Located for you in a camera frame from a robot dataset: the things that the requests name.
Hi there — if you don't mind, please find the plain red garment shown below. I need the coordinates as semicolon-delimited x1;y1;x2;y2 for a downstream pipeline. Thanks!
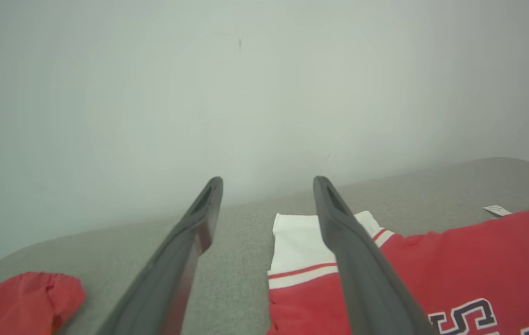
0;271;86;335

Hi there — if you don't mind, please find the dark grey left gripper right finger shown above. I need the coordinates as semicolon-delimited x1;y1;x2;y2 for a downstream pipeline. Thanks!
312;175;435;335

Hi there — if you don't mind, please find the red shirt with lettering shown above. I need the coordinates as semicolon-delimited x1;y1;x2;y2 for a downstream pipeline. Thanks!
267;203;529;335

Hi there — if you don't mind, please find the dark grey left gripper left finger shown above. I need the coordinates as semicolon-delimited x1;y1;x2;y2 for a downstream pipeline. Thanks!
96;176;224;335

